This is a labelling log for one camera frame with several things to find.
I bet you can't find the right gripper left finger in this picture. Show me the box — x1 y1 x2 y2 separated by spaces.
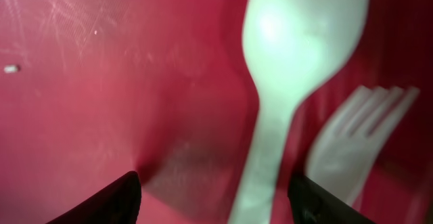
47 171 141 224

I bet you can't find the white plastic spoon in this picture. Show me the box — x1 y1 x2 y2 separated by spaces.
229 0 369 224

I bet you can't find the red plastic tray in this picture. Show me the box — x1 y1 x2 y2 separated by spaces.
1 0 432 223

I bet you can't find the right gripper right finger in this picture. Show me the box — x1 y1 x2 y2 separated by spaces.
288 174 374 224

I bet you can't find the pink plastic fork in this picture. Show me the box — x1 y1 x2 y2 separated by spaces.
305 86 419 206

